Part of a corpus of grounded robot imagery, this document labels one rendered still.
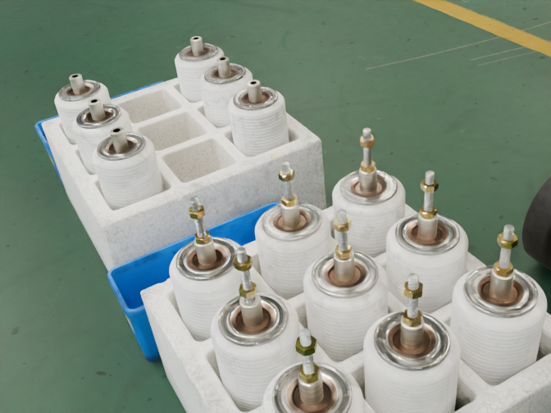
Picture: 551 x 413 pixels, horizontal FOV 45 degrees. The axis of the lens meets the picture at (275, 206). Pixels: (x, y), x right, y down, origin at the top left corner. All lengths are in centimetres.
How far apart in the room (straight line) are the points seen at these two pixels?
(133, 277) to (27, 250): 34
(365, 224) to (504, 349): 24
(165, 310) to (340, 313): 24
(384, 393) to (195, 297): 24
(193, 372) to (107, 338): 34
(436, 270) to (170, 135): 66
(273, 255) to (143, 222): 29
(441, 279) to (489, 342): 10
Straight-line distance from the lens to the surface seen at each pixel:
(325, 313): 74
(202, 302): 78
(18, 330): 118
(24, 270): 129
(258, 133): 109
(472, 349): 75
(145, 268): 105
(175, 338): 82
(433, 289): 81
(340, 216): 69
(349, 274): 74
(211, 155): 118
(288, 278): 83
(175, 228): 107
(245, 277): 67
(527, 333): 74
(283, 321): 71
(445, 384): 69
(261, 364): 70
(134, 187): 104
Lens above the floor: 77
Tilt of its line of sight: 37 degrees down
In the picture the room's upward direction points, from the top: 7 degrees counter-clockwise
